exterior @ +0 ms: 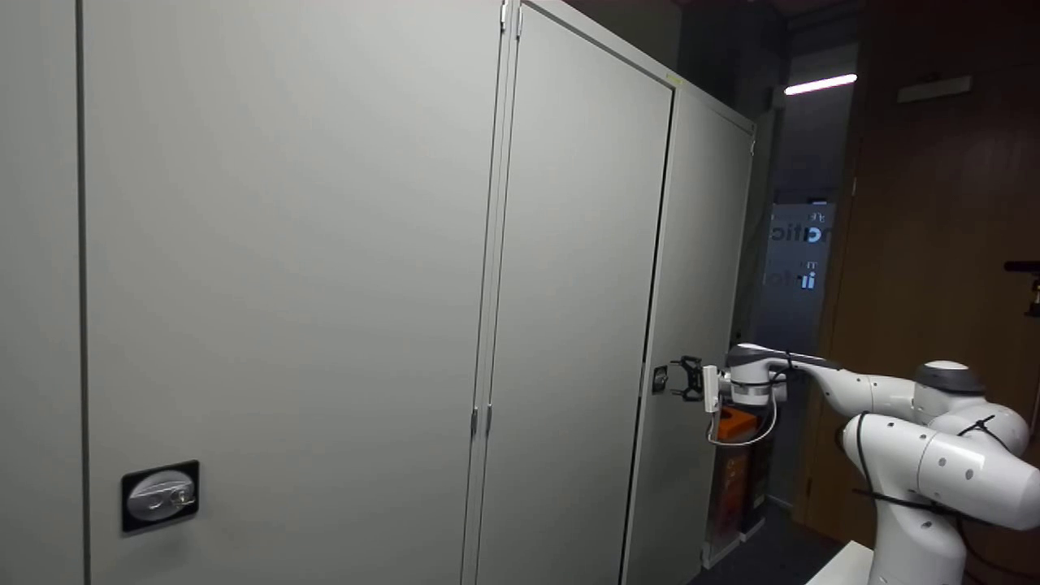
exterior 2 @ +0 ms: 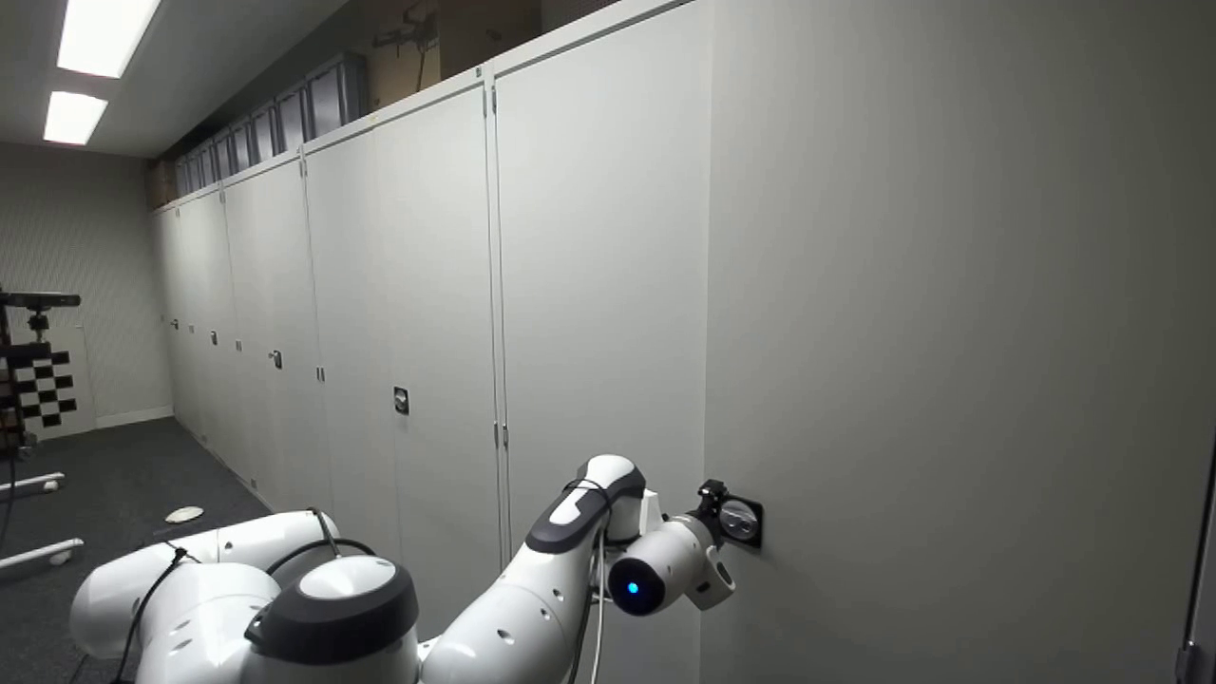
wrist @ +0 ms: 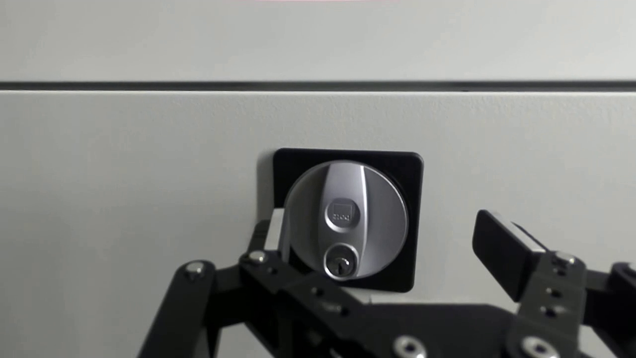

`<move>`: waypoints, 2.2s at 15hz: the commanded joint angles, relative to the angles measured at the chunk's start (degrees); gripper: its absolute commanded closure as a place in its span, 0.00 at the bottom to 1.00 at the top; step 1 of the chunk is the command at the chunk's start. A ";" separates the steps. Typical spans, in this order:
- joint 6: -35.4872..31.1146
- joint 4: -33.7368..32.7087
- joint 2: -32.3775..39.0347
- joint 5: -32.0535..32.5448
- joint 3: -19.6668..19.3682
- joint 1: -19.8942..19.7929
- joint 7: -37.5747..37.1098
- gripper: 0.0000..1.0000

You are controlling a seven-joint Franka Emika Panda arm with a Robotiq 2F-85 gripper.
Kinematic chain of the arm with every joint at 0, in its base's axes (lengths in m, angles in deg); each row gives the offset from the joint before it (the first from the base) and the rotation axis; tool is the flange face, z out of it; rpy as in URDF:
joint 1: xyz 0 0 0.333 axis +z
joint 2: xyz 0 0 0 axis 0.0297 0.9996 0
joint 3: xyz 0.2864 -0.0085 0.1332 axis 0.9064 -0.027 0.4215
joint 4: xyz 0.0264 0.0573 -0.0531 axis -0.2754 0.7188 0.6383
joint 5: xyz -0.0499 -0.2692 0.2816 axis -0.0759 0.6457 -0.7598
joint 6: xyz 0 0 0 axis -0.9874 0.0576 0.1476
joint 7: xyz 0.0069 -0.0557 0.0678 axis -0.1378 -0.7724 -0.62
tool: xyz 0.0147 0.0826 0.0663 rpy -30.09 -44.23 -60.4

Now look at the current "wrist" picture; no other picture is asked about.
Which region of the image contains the grey metal cabinet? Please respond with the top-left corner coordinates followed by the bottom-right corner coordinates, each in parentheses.
top-left (0, 0), bottom-right (636, 358)

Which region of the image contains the grey cabinet door with lock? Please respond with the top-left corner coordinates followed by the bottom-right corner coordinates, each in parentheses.
top-left (0, 90), bottom-right (636, 358)

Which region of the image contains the plain grey cabinet door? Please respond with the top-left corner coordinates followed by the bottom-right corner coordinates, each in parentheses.
top-left (0, 0), bottom-right (636, 83)

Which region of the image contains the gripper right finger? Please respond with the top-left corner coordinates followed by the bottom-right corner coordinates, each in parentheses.
top-left (472, 209), bottom-right (636, 358)

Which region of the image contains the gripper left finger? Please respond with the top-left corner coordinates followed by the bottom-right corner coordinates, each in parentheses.
top-left (138, 208), bottom-right (429, 358)

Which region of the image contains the silver lock knob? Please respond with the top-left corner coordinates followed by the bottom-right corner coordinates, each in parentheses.
top-left (272, 148), bottom-right (425, 293)

